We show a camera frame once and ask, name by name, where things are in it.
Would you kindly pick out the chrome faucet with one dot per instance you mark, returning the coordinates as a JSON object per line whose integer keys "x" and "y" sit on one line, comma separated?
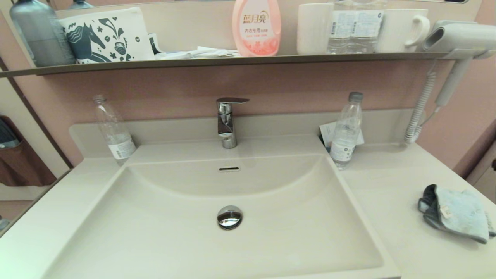
{"x": 226, "y": 124}

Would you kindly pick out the light blue grey cloth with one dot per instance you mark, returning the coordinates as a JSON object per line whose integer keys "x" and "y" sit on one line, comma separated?
{"x": 461, "y": 217}

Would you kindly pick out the beige sink basin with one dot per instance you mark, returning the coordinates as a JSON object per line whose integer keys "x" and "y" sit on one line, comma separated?
{"x": 155, "y": 232}

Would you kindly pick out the chrome drain stopper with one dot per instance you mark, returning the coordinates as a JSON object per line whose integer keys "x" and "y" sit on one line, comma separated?
{"x": 229, "y": 217}

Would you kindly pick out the grey-capped clear plastic bottle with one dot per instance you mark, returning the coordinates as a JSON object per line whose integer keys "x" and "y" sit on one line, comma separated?
{"x": 345, "y": 135}

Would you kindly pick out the white papers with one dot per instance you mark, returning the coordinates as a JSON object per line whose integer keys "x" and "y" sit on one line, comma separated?
{"x": 201, "y": 52}

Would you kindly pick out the pink detergent bottle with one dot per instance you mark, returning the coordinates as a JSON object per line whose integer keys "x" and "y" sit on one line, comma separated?
{"x": 255, "y": 27}

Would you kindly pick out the capless clear plastic bottle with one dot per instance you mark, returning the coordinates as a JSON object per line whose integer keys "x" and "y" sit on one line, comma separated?
{"x": 116, "y": 135}

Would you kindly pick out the small white printed pouch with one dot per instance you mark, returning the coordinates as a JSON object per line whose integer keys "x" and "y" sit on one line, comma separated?
{"x": 154, "y": 43}

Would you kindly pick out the water bottles on shelf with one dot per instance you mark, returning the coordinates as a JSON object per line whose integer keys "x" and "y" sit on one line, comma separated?
{"x": 343, "y": 25}

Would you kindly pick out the white horse print pouch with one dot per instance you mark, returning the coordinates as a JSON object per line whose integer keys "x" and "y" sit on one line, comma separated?
{"x": 131, "y": 34}

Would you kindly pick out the brown hanging bag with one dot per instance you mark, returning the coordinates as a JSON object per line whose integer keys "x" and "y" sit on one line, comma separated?
{"x": 23, "y": 166}

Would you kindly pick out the grey translucent bottle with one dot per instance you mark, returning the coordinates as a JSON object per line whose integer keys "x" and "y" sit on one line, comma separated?
{"x": 42, "y": 38}

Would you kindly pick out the white hair dryer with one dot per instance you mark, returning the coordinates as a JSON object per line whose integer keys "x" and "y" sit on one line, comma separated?
{"x": 461, "y": 38}

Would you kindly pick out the long brown wall shelf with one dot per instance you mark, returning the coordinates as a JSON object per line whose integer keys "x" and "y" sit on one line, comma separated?
{"x": 232, "y": 61}

